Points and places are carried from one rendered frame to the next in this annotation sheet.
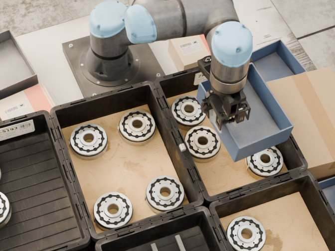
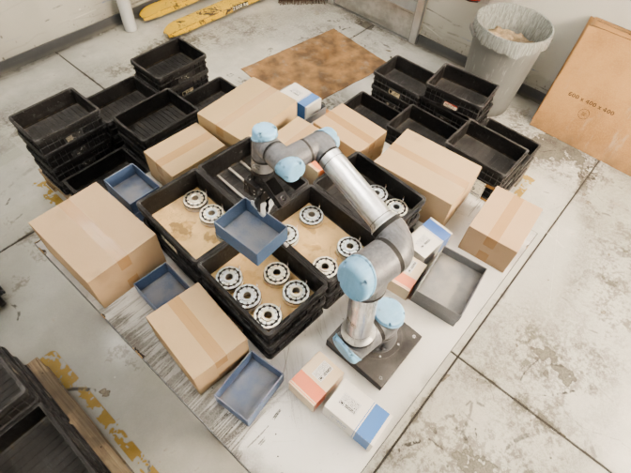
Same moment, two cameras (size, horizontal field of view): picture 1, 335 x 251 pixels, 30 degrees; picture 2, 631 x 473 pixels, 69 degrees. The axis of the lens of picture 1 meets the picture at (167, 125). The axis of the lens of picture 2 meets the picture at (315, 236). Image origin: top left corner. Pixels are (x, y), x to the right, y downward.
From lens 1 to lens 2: 1.77 m
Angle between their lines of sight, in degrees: 65
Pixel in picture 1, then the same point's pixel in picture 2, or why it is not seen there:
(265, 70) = (252, 398)
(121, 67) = not seen: hidden behind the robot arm
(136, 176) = (309, 243)
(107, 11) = (392, 311)
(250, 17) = (285, 458)
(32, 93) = (408, 281)
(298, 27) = not seen: outside the picture
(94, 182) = (330, 231)
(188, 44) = (325, 373)
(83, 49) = (403, 338)
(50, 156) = not seen: hidden behind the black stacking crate
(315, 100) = (201, 339)
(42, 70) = (421, 318)
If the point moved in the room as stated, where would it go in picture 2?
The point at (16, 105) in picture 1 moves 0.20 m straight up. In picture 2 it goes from (412, 268) to (424, 240)
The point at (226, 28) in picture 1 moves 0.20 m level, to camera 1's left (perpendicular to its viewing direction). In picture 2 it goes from (270, 129) to (336, 118)
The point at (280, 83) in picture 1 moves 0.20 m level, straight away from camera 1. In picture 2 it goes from (233, 343) to (228, 402)
